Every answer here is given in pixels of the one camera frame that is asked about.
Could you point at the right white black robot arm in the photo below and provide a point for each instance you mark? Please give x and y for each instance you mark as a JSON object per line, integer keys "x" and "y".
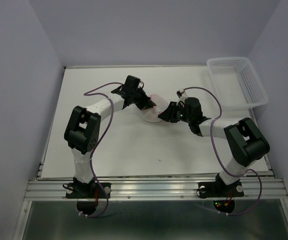
{"x": 245, "y": 140}

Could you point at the white mesh laundry bag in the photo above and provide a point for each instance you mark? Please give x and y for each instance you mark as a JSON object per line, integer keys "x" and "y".
{"x": 151, "y": 115}

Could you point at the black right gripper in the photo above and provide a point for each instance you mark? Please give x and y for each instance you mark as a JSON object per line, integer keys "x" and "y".
{"x": 168, "y": 115}

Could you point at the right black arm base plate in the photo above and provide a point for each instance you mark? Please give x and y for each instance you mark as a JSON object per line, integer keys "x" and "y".
{"x": 214, "y": 189}

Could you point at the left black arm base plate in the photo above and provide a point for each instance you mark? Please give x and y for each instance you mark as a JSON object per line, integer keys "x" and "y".
{"x": 84, "y": 191}

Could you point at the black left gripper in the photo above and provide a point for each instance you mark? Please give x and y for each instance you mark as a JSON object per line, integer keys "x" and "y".
{"x": 147, "y": 103}

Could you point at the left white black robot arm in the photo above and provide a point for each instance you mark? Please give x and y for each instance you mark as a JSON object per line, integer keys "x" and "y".
{"x": 88, "y": 125}

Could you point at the white perforated plastic basket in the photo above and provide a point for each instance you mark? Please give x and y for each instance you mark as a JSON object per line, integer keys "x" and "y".
{"x": 236, "y": 83}

